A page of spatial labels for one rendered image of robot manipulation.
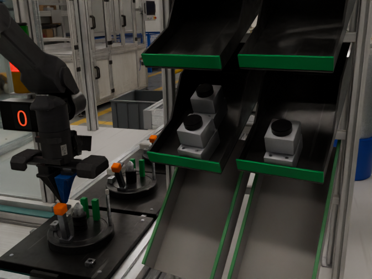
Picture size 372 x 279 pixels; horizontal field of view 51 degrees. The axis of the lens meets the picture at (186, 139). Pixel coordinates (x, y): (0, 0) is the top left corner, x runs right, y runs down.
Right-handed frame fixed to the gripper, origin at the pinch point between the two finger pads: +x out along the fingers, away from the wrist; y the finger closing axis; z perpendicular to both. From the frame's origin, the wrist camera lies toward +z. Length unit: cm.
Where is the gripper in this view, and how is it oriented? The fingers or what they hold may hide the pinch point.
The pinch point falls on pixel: (62, 187)
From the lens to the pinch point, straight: 81.9
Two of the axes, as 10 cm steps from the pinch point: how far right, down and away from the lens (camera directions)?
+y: -9.5, -0.7, 2.9
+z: 3.0, -3.1, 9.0
